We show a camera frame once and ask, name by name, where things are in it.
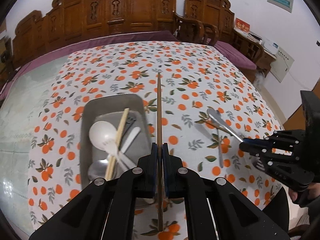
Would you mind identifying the stainless steel fork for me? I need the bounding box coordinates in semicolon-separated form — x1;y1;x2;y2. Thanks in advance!
204;120;265;172

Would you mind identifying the dark wooden chopstick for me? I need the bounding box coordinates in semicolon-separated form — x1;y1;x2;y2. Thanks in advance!
157;73;163;232

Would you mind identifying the stainless steel spoon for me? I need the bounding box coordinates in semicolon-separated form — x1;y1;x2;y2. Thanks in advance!
207;108;243;142

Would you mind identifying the person's right hand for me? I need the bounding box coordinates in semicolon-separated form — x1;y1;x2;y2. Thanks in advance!
288;183;320;207

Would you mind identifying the white plastic knife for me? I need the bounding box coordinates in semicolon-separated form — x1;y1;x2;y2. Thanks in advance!
118;127;141;169

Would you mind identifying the metal spoon in tray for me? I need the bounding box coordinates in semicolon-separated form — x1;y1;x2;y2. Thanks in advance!
87;159;109;181

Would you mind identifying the white plastic soup spoon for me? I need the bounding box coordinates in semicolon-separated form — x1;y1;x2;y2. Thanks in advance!
89;121;128;171

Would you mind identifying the light wooden chopstick in tray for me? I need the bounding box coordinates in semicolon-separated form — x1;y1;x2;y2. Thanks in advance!
105;108;130;181

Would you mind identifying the orange print tablecloth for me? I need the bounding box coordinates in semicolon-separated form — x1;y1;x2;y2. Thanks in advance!
28;41;281;239

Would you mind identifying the metal rectangular tray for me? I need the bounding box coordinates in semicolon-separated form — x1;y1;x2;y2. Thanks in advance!
80;94;151;188

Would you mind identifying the wooden side table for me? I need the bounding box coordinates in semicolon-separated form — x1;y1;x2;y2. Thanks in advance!
232;29;276;77

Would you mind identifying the purple armchair cushion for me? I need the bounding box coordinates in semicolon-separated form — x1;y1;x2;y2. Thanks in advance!
214;41;257;70

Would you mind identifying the white box on side table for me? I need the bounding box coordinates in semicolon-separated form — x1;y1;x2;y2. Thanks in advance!
263;38;279;55

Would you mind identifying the red greeting card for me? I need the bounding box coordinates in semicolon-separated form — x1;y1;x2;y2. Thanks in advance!
235;18;250;33

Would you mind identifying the carved wooden armchair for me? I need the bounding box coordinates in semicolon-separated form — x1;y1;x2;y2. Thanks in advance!
184;0;234;45

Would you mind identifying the purple sofa cushion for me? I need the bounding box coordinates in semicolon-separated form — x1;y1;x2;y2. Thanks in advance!
0;30;180;100

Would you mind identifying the carved wooden sofa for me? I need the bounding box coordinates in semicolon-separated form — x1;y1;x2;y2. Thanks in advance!
12;0;176;67

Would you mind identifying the white wall panel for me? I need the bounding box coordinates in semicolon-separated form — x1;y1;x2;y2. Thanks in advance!
270;47;295;83

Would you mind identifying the grey wall electrical box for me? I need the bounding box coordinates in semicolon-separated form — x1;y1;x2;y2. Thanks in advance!
267;0;294;13

